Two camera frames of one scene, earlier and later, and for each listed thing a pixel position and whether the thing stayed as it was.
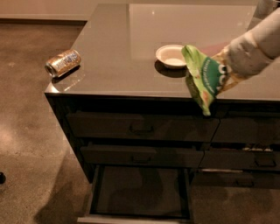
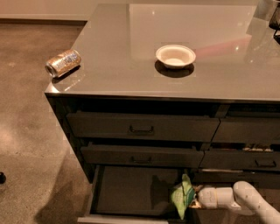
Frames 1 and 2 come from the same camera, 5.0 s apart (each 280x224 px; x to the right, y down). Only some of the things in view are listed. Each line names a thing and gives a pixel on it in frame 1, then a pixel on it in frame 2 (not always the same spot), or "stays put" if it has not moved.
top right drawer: [247, 129] stays put
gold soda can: [63, 62] stays put
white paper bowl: [171, 55] stays put
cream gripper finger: [222, 57] to [197, 187]
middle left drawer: [141, 156] stays put
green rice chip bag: [205, 77] to [182, 196]
